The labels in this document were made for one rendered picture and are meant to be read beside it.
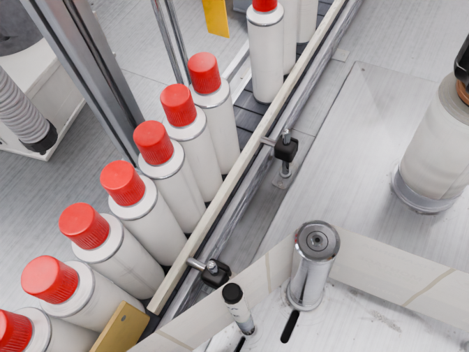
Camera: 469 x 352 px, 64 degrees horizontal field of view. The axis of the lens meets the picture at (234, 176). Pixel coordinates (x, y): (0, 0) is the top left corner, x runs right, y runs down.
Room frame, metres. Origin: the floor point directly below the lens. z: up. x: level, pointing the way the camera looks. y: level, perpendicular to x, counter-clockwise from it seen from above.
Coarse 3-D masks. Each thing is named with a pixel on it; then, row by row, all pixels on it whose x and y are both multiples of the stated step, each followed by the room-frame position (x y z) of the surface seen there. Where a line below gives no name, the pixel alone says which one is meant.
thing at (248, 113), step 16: (320, 0) 0.66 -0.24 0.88; (320, 16) 0.61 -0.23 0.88; (336, 16) 0.60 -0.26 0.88; (304, 48) 0.53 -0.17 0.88; (240, 96) 0.45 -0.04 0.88; (288, 96) 0.43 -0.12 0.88; (240, 112) 0.41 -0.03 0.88; (256, 112) 0.41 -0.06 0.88; (240, 128) 0.38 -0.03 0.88; (272, 128) 0.37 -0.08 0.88; (240, 144) 0.35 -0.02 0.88; (224, 176) 0.30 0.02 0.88; (224, 208) 0.24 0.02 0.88; (176, 288) 0.14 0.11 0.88; (144, 304) 0.13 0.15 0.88; (160, 320) 0.11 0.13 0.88; (144, 336) 0.09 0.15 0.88
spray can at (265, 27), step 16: (256, 0) 0.43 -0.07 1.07; (272, 0) 0.43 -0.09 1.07; (256, 16) 0.43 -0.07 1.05; (272, 16) 0.42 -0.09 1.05; (256, 32) 0.42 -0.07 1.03; (272, 32) 0.42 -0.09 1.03; (256, 48) 0.42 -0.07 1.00; (272, 48) 0.42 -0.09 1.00; (256, 64) 0.42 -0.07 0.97; (272, 64) 0.42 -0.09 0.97; (256, 80) 0.43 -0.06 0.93; (272, 80) 0.42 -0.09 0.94; (256, 96) 0.43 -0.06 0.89; (272, 96) 0.42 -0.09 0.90
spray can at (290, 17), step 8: (280, 0) 0.47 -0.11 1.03; (288, 0) 0.47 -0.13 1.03; (296, 0) 0.48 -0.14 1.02; (288, 8) 0.47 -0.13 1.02; (296, 8) 0.48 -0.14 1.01; (288, 16) 0.47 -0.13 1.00; (296, 16) 0.48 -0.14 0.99; (288, 24) 0.47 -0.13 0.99; (296, 24) 0.48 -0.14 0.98; (288, 32) 0.47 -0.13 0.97; (296, 32) 0.48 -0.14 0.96; (288, 40) 0.47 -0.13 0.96; (296, 40) 0.48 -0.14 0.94; (288, 48) 0.47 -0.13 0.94; (288, 56) 0.47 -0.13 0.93; (288, 64) 0.47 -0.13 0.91; (288, 72) 0.47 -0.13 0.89
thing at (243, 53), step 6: (246, 42) 0.48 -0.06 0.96; (246, 48) 0.47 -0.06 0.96; (240, 54) 0.46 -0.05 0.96; (246, 54) 0.46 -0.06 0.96; (234, 60) 0.45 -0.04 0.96; (240, 60) 0.45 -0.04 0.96; (228, 66) 0.44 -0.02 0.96; (234, 66) 0.43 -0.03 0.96; (240, 66) 0.44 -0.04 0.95; (228, 72) 0.42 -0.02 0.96; (234, 72) 0.43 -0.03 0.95; (228, 78) 0.41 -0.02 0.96
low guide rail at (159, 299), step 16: (336, 0) 0.60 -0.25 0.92; (320, 32) 0.52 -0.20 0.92; (304, 64) 0.46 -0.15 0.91; (288, 80) 0.43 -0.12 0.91; (272, 112) 0.37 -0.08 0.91; (256, 128) 0.35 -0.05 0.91; (256, 144) 0.32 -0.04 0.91; (240, 160) 0.30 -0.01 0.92; (240, 176) 0.28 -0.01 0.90; (224, 192) 0.25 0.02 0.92; (208, 208) 0.23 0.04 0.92; (208, 224) 0.21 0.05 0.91; (192, 240) 0.19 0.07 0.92; (192, 256) 0.17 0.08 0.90; (176, 272) 0.15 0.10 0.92; (160, 288) 0.14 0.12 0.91; (160, 304) 0.12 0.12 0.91
